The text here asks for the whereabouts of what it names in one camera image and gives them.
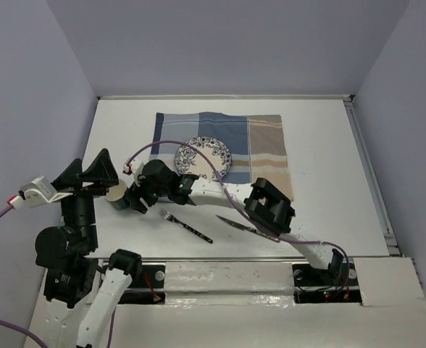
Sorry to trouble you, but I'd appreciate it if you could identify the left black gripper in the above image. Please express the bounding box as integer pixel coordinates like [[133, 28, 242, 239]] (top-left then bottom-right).
[[52, 145, 120, 247]]

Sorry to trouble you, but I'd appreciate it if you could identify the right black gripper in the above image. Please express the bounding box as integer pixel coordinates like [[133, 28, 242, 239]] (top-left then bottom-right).
[[125, 175, 170, 214]]

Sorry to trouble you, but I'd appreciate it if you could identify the paper cup green base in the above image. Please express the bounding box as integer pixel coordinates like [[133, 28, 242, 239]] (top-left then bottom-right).
[[104, 179, 130, 210]]

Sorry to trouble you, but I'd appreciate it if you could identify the silver fork patterned handle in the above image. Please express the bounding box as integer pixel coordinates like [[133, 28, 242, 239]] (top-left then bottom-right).
[[159, 209, 214, 244]]

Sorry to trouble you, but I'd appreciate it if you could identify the blue floral ceramic plate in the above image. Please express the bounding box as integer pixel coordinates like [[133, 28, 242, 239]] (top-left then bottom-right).
[[175, 136, 232, 181]]

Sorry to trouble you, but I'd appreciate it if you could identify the steak knife patterned handle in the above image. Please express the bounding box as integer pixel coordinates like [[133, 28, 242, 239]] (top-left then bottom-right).
[[216, 215, 280, 243]]

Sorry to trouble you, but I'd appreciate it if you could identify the blue beige plaid cloth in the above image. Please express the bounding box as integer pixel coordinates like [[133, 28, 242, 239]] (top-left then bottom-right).
[[153, 112, 294, 199]]

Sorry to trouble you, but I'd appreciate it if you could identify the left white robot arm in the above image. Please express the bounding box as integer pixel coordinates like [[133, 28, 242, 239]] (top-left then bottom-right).
[[35, 149, 142, 347]]

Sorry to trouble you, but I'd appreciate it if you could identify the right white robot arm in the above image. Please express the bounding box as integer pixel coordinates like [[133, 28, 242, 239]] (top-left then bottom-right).
[[123, 159, 344, 284]]

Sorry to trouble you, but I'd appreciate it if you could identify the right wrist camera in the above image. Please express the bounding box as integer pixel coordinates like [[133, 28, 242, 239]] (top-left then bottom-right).
[[122, 158, 145, 178]]

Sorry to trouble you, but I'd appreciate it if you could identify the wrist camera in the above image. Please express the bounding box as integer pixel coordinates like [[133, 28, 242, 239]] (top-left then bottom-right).
[[122, 158, 145, 178], [7, 175, 72, 210]]

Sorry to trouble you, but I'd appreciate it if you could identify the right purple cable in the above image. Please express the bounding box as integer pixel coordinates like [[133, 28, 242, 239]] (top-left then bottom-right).
[[125, 140, 351, 302]]

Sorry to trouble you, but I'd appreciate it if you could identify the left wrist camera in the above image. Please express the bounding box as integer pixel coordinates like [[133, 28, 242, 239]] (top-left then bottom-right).
[[7, 175, 72, 210]]

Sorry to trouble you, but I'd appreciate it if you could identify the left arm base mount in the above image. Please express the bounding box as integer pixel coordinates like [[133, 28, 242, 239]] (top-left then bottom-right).
[[119, 263, 166, 305]]

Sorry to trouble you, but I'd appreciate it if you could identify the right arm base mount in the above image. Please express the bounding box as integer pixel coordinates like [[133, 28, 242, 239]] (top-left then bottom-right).
[[292, 262, 362, 305]]

